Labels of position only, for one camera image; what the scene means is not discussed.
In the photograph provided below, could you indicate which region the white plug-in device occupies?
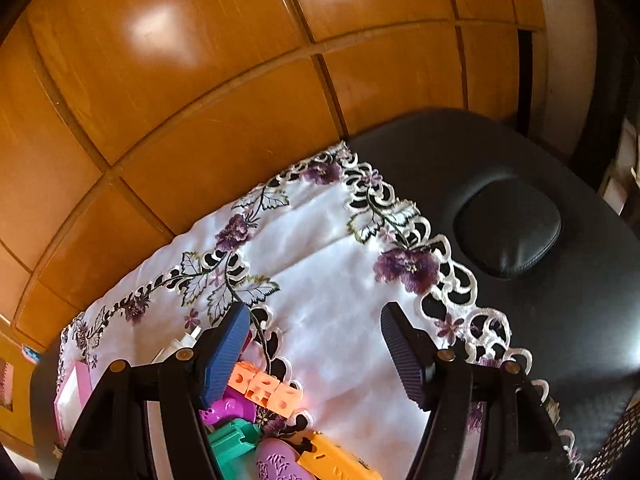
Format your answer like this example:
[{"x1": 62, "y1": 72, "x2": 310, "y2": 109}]
[{"x1": 150, "y1": 325, "x2": 203, "y2": 366}]

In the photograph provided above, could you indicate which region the pink box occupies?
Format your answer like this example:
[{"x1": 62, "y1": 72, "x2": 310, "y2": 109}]
[{"x1": 54, "y1": 360, "x2": 93, "y2": 448}]

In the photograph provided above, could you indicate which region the purple perforated toy strainer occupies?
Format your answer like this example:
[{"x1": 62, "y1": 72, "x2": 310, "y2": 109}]
[{"x1": 199, "y1": 394, "x2": 258, "y2": 428}]

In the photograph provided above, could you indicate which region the purple oval patterned toy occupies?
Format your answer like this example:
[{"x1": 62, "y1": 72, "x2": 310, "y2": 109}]
[{"x1": 254, "y1": 437, "x2": 303, "y2": 480}]

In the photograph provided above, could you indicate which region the green plastic toy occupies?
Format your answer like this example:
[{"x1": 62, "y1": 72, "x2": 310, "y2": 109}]
[{"x1": 207, "y1": 420, "x2": 263, "y2": 480}]

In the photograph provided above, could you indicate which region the white floral embroidered tablecloth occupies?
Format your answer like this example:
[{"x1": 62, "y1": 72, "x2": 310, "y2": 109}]
[{"x1": 55, "y1": 140, "x2": 586, "y2": 480}]

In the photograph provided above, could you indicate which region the orange perforated toy block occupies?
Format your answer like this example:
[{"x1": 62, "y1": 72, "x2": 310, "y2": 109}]
[{"x1": 227, "y1": 361, "x2": 301, "y2": 418}]

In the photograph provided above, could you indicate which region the black round cushion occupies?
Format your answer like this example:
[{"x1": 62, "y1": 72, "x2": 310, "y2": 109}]
[{"x1": 452, "y1": 172, "x2": 563, "y2": 278}]

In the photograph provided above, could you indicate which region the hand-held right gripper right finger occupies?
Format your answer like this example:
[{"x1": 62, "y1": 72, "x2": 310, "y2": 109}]
[{"x1": 380, "y1": 301, "x2": 576, "y2": 480}]

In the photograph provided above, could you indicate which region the black mesh panel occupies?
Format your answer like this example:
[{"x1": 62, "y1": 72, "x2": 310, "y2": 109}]
[{"x1": 582, "y1": 400, "x2": 640, "y2": 466}]

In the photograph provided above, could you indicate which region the pink toothed object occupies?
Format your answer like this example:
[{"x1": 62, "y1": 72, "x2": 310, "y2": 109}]
[{"x1": 0, "y1": 360, "x2": 15, "y2": 411}]

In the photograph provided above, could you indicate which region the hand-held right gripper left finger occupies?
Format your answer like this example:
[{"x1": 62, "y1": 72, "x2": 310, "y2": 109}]
[{"x1": 54, "y1": 301, "x2": 251, "y2": 480}]

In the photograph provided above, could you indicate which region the black padded table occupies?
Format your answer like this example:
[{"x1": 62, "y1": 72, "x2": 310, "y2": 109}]
[{"x1": 30, "y1": 107, "x2": 640, "y2": 480}]

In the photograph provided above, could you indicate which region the yellow plastic toy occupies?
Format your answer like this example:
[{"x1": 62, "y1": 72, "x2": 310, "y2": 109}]
[{"x1": 297, "y1": 430, "x2": 386, "y2": 480}]

